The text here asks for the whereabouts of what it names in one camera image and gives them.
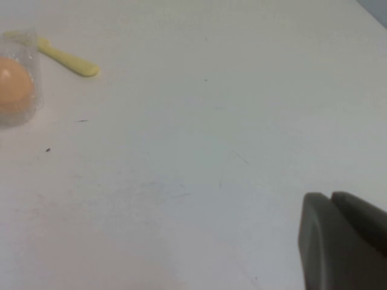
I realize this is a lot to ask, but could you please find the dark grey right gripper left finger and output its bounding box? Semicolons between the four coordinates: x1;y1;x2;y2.
298;192;387;290

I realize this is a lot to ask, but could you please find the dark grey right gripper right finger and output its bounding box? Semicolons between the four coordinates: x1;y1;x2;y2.
330;190;387;257

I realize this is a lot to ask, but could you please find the clear plastic egg box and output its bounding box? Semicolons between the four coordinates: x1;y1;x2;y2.
0;29;45;127

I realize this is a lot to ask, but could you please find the brown egg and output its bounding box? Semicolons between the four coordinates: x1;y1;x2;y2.
0;56;35;114

